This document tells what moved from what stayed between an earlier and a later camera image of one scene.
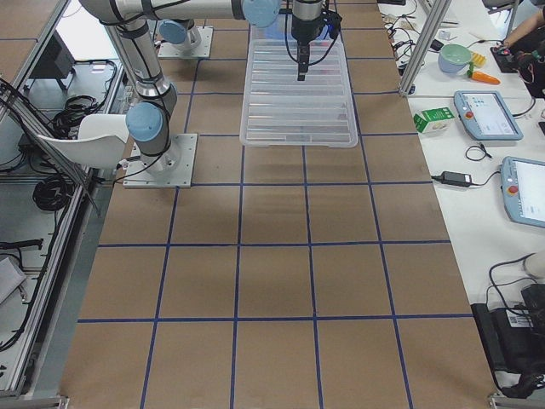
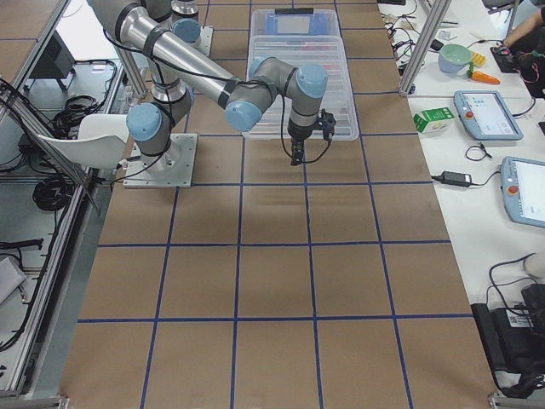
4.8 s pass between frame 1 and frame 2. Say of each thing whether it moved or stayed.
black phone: stayed
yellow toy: stayed
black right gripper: moved
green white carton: stayed
